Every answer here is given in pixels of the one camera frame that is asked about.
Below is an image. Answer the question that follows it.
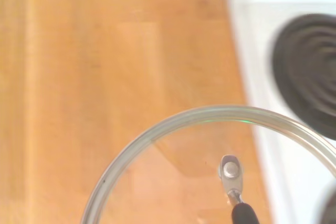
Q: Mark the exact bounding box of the large wooden butcher block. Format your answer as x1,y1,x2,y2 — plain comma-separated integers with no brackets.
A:
0,0,272,224

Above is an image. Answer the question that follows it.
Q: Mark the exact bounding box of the glass pot lid black handle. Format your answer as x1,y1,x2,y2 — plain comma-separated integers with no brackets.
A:
79,105,336,224

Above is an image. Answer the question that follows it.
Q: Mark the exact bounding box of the small black coil burner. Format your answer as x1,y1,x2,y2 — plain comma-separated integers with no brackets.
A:
271,13,336,141

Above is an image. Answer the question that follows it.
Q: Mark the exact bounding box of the white electric stove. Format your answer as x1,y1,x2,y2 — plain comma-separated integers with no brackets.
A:
221,0,336,224

